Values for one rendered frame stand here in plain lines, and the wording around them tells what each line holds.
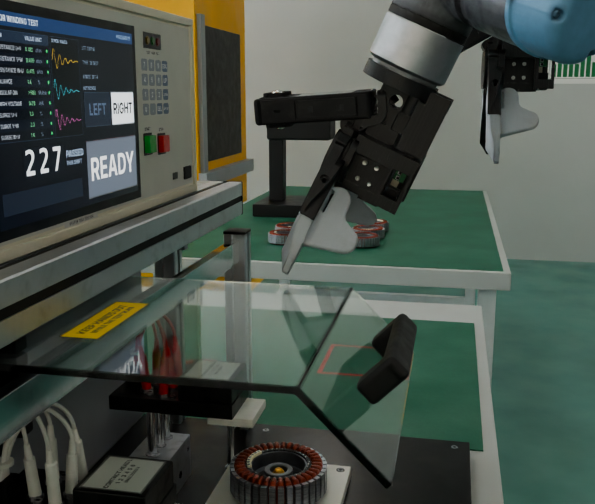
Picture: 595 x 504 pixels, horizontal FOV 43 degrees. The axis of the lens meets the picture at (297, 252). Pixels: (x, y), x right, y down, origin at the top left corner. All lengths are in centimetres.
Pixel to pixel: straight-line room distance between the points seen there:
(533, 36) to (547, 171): 533
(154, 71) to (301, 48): 517
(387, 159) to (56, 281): 30
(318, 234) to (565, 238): 537
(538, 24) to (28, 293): 41
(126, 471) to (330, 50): 540
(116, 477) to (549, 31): 49
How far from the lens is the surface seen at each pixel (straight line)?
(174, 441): 96
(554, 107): 591
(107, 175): 73
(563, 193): 597
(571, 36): 61
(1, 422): 54
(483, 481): 105
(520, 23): 61
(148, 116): 82
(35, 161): 62
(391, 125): 71
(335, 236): 69
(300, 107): 72
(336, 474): 96
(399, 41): 69
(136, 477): 68
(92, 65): 71
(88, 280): 64
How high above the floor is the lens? 123
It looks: 12 degrees down
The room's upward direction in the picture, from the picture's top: straight up
